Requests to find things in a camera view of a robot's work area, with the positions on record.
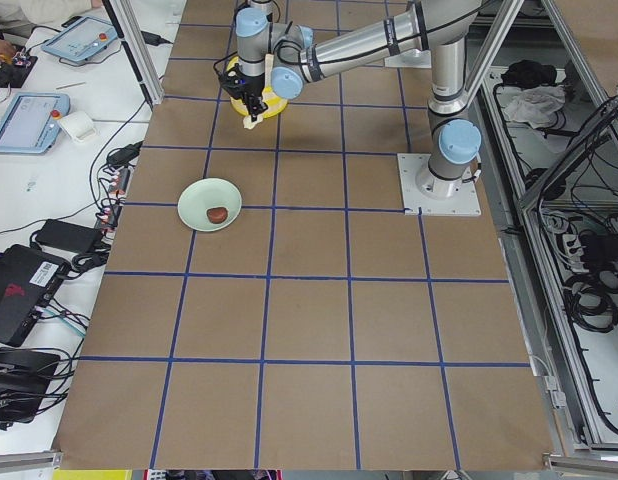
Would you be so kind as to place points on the far blue teach pendant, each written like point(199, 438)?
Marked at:
point(82, 40)

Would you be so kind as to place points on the small white box device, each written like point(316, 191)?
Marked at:
point(78, 126)

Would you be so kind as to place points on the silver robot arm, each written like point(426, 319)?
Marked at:
point(286, 57)

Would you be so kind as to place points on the cream white bun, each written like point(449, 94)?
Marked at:
point(250, 122)

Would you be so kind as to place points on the brown bun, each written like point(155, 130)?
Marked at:
point(217, 215)

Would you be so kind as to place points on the white cloth pile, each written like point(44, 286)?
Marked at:
point(537, 107)

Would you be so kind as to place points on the blue teach pendant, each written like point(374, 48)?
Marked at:
point(82, 40)
point(30, 125)

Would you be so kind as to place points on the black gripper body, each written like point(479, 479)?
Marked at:
point(248, 85)

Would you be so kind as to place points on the pale green plate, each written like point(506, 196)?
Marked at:
point(204, 194)

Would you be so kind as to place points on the near blue teach pendant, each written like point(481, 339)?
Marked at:
point(30, 125)

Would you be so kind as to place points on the black power adapter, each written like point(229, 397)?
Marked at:
point(66, 236)

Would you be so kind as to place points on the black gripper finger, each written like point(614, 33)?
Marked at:
point(251, 104)
point(261, 105)

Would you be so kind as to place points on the yellow steamer layer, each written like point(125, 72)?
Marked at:
point(275, 104)

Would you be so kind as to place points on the aluminium frame post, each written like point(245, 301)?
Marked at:
point(122, 17)

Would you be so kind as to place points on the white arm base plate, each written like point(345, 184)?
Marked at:
point(423, 194)

